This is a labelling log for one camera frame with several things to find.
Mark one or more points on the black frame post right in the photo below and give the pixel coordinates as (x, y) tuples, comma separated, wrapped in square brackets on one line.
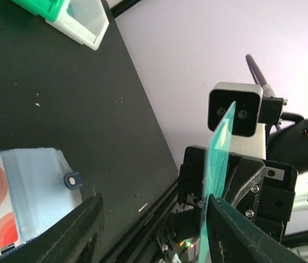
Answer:
[(122, 7)]

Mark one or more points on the green bin middle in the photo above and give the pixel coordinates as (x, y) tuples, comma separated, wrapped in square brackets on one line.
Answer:
[(48, 9)]

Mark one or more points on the white bin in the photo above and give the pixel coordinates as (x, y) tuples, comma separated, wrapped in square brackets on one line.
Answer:
[(84, 21)]

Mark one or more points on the blue leather card holder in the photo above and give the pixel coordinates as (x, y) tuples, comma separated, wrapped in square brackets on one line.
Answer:
[(43, 189)]

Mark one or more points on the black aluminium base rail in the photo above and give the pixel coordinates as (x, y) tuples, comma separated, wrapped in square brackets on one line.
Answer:
[(130, 245)]

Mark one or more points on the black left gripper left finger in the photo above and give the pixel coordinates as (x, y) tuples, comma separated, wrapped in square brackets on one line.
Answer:
[(75, 238)]

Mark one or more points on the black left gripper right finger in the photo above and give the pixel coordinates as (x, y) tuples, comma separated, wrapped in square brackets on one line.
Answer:
[(234, 238)]

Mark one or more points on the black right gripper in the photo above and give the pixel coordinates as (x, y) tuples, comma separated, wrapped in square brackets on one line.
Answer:
[(263, 189)]

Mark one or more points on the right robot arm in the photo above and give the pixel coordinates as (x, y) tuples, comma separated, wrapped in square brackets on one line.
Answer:
[(290, 146)]

